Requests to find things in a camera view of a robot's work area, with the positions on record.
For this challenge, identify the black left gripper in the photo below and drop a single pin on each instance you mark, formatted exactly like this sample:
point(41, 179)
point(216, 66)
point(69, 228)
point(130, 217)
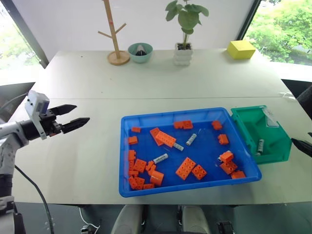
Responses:
point(50, 125)

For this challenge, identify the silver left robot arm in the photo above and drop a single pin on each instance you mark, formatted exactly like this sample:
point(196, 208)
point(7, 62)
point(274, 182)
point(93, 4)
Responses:
point(9, 136)

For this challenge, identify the green plastic bin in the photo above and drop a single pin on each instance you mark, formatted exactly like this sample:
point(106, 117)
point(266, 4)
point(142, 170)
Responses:
point(275, 146)

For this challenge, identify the yellow block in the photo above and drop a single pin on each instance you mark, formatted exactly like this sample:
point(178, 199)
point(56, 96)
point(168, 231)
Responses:
point(240, 50)

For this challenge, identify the dark grey chair back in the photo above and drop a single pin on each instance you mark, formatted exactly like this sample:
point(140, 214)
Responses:
point(306, 100)

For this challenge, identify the clear label card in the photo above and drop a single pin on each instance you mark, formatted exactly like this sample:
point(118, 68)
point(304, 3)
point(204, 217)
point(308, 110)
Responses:
point(271, 118)

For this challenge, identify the black panel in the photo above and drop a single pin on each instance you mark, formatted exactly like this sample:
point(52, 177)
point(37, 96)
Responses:
point(296, 85)

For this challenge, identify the dark grey panel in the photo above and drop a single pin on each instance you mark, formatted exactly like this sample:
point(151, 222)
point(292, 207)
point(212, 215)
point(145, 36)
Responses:
point(12, 93)

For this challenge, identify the small orange building block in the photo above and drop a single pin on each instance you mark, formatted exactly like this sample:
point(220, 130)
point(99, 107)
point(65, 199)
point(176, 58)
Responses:
point(216, 125)
point(132, 140)
point(188, 124)
point(132, 182)
point(130, 165)
point(148, 186)
point(178, 125)
point(152, 169)
point(149, 165)
point(136, 129)
point(223, 139)
point(133, 173)
point(131, 155)

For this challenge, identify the wooden tree stand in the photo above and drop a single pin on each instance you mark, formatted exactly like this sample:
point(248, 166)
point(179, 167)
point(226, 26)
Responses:
point(118, 56)

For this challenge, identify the teal bowl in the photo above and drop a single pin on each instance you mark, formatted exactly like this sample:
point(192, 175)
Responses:
point(140, 58)

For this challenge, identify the black object in bowl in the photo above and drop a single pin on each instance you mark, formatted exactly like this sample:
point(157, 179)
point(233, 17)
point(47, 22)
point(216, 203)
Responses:
point(141, 50)

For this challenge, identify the orange cylinder block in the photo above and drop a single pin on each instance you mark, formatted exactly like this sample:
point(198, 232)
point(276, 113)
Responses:
point(156, 178)

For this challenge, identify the blue plastic tray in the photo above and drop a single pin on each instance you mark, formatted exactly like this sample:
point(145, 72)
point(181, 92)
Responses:
point(170, 156)

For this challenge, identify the light grey rounded shape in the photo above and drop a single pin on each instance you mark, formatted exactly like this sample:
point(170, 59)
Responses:
point(196, 220)
point(128, 220)

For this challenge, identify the white plant pot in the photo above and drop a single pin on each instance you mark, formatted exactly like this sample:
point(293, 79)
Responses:
point(182, 57)

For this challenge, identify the green leafy plant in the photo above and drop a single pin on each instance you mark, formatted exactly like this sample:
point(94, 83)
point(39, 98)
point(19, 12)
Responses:
point(189, 17)

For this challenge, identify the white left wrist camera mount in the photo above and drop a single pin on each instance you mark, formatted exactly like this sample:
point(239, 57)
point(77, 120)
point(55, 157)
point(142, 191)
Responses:
point(36, 102)

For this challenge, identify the dark window frame post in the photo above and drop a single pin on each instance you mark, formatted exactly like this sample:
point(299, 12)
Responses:
point(29, 36)
point(249, 17)

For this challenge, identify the black bracket under table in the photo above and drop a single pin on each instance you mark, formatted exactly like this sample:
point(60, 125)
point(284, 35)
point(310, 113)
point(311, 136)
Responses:
point(224, 228)

